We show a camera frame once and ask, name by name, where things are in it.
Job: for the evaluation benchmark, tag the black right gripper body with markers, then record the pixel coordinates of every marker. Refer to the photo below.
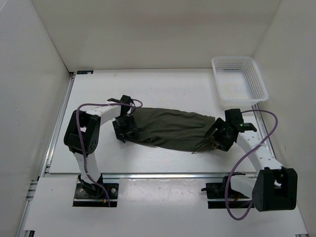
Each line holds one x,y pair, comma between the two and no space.
220,136

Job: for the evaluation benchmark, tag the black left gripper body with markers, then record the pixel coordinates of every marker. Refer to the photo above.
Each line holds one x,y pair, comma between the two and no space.
123,125

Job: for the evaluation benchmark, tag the olive green shorts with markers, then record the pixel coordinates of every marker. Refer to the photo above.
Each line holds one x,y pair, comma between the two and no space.
173,129

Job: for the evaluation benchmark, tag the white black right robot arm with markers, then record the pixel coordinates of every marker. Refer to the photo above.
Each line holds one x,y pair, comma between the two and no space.
275,187

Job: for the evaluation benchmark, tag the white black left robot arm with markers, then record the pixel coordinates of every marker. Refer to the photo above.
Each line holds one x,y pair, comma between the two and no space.
82,136

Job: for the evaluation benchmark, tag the white perforated plastic basket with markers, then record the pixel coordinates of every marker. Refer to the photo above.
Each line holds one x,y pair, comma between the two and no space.
239,82

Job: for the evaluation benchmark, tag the dark corner label sticker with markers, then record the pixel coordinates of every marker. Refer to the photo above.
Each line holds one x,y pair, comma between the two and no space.
85,72

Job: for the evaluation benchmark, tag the aluminium right side rail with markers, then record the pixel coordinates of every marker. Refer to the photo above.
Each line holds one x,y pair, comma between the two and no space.
258,113

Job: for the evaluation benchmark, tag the aluminium rail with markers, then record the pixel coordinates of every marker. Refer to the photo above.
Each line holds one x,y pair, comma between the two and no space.
216,175
258,113
45,159

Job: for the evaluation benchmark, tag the aluminium front rail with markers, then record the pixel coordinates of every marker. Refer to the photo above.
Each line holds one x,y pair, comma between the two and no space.
216,175

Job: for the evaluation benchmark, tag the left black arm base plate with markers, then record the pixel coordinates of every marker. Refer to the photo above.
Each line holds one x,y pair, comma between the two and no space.
84,199

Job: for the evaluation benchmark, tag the aluminium left side rail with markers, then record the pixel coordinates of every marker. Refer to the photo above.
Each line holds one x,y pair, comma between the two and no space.
45,159

